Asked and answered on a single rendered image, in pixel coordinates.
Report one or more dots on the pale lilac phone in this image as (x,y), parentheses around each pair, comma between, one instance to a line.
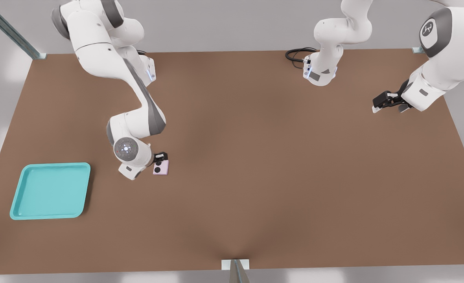
(161,168)

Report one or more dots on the pale blue-green tray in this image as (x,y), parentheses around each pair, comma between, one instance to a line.
(50,190)

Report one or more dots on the silver frame post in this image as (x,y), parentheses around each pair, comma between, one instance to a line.
(236,270)
(417,50)
(10,28)

